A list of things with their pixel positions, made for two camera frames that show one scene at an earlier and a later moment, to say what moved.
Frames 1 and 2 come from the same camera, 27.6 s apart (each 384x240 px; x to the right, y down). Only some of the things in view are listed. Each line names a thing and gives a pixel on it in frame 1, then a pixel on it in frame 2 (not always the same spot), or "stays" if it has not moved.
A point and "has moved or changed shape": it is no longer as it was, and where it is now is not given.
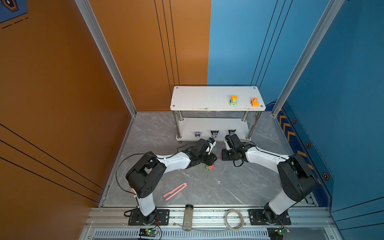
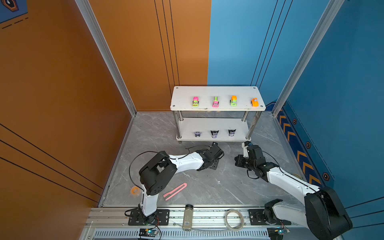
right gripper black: x=223 y=156 -> x=238 y=162
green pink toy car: x=208 y=167 has moved or changed shape
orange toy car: x=254 y=102 stays
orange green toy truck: x=233 y=101 stays
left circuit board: x=150 y=232 stays
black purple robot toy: x=231 y=132 stays
